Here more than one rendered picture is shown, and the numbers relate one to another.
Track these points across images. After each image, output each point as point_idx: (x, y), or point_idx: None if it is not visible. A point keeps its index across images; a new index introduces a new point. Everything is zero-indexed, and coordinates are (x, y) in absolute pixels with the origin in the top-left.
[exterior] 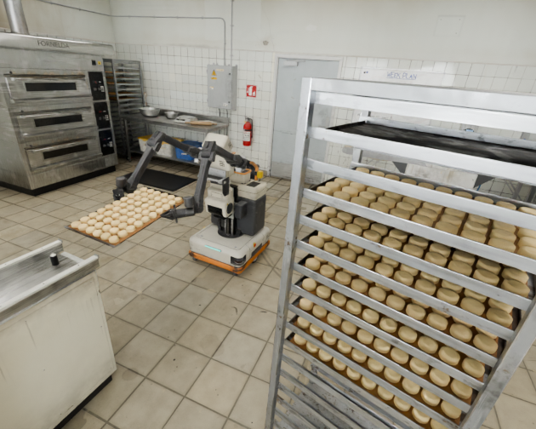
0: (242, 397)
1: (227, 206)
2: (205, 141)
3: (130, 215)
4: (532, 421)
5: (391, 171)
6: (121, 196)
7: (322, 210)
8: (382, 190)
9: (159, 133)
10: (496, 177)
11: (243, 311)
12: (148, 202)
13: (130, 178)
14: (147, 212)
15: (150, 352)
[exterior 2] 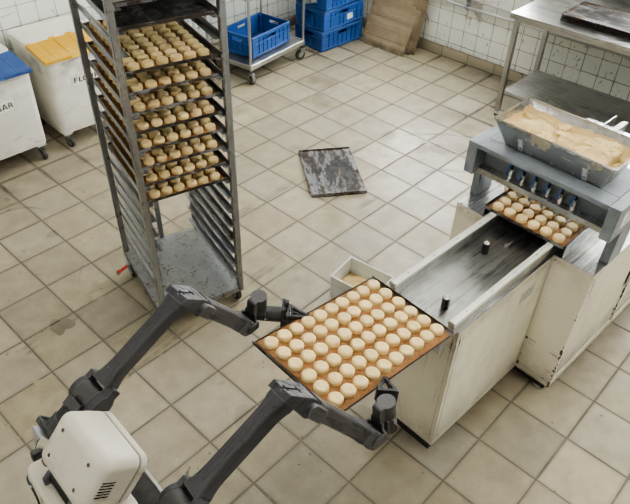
0: (238, 352)
1: None
2: (188, 298)
3: (355, 321)
4: None
5: (112, 57)
6: (380, 384)
7: (197, 73)
8: (162, 44)
9: (285, 386)
10: (92, 16)
11: (175, 468)
12: (326, 346)
13: (366, 424)
14: (328, 319)
15: (337, 435)
